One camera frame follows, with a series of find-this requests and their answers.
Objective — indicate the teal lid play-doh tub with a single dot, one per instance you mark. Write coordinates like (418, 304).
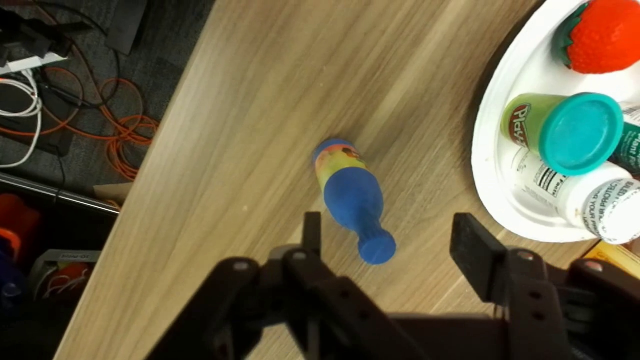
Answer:
(572, 134)

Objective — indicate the white paper plate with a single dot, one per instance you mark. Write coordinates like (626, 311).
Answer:
(526, 68)

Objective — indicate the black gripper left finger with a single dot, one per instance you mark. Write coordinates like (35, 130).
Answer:
(313, 233)

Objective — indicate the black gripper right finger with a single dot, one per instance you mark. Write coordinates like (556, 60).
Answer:
(478, 257)

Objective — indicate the blue toy bottle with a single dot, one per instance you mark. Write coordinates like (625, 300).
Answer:
(353, 199)

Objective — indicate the red strawberry toy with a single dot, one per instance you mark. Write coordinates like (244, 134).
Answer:
(598, 37)

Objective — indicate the yellow open tea box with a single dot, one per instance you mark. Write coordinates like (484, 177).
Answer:
(619, 257)

